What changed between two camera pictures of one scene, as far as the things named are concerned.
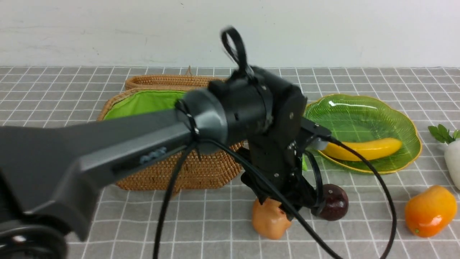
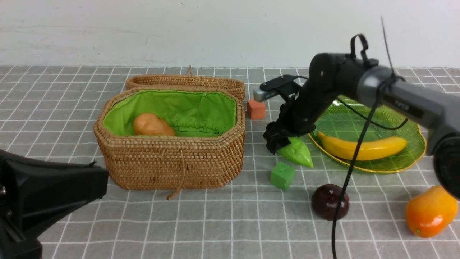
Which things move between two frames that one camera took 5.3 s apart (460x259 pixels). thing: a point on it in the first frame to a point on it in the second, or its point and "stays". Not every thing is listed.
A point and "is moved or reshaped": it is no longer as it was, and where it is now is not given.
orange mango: [429, 212] stays
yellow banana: [368, 149] stays
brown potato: [268, 219] is moved or reshaped
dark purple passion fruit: [336, 203] stays
